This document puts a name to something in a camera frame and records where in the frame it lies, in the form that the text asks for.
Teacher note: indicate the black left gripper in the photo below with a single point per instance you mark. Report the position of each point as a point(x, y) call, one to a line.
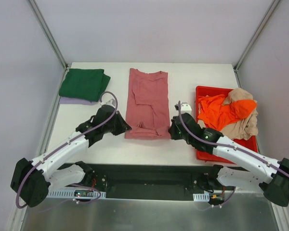
point(118, 121)

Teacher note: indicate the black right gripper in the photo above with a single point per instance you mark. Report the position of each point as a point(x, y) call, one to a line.
point(177, 130)

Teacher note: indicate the pink t shirt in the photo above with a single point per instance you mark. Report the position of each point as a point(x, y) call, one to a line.
point(148, 106)

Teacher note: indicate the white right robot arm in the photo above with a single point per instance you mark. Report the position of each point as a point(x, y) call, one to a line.
point(265, 173)

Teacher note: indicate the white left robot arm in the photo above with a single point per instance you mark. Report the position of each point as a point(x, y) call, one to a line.
point(52, 161)

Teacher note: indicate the orange t shirt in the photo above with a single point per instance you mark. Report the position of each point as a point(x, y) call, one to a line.
point(217, 115)

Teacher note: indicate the green folded t shirt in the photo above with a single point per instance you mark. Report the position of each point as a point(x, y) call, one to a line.
point(84, 84)

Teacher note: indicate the lavender folded t shirt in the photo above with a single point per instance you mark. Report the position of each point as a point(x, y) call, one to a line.
point(66, 100)

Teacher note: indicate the beige t shirt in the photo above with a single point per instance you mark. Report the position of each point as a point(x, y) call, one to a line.
point(243, 129)

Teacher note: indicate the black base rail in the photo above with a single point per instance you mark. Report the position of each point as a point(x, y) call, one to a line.
point(144, 182)

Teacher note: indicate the white right cable duct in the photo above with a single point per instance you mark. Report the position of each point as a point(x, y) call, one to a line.
point(201, 197)

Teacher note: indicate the white cable duct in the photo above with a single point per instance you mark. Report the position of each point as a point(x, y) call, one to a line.
point(201, 197)
point(76, 194)

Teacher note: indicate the white left cable duct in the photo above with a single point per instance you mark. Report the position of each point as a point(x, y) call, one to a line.
point(76, 194)

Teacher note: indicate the left aluminium frame post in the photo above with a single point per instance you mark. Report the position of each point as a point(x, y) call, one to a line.
point(47, 32)

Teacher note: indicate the aluminium frame post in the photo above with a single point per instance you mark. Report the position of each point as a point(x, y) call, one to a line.
point(257, 33)
point(47, 32)

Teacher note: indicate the right aluminium frame post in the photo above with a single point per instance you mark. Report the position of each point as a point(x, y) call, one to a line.
point(257, 33)

